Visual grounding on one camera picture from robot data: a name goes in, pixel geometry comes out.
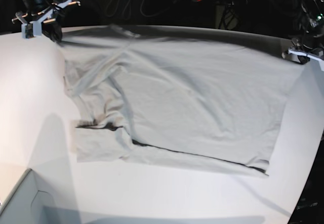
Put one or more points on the beige t-shirt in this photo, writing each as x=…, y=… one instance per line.
x=183, y=102

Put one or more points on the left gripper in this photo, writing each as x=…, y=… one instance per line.
x=303, y=50

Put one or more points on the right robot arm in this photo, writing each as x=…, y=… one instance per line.
x=35, y=6

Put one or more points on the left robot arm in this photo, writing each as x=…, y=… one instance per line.
x=310, y=19

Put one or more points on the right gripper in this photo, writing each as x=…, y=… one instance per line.
x=48, y=18

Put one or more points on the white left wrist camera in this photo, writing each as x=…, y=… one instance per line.
x=321, y=63

